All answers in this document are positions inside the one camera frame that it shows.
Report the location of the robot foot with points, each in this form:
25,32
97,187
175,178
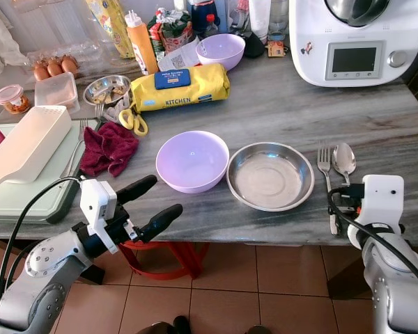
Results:
167,325

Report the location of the large purple bowl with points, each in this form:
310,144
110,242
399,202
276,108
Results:
193,161

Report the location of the yellow food bag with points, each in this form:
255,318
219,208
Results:
111,24

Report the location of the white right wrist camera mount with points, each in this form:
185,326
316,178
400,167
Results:
383,198

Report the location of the white kitchen cooking machine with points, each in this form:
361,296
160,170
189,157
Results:
320,35

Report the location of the brown egg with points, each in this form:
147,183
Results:
70,64
55,67
41,71

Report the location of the small jar with pink lid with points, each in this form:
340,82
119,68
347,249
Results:
12,99

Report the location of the round steel plate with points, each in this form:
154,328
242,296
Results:
270,177

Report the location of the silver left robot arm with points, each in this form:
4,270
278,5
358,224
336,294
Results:
42,278

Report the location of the steel spoon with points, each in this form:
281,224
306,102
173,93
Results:
344,158

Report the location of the white cloth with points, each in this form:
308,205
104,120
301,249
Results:
0,42

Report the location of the dark blue bottle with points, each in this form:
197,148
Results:
202,14

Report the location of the red and green packet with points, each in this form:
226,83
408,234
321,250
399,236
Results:
169,31

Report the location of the small brown box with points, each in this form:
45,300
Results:
276,48

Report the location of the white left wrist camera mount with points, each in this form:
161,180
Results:
99,203

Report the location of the small purple bowl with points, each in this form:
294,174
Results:
221,50

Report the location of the red stool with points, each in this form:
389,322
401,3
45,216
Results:
167,259

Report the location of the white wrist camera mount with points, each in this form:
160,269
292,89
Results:
383,198
99,203

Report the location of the clear plastic egg carton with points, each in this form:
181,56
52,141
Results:
90,54

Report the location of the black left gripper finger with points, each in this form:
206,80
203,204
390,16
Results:
138,188
164,220

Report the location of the clear plastic food container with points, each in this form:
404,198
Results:
56,90

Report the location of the thin steel fork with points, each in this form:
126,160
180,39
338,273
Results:
80,142

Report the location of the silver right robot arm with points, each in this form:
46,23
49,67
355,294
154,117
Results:
393,285

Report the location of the yellow kitchen wipes pack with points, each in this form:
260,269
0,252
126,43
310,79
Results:
181,92

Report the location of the small steel bowl with food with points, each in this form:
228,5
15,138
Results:
106,90

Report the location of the orange sauce bottle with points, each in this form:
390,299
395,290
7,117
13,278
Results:
142,44

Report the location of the dark red cloth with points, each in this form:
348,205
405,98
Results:
108,148

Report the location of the pale green cutting board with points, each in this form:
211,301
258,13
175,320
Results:
28,202

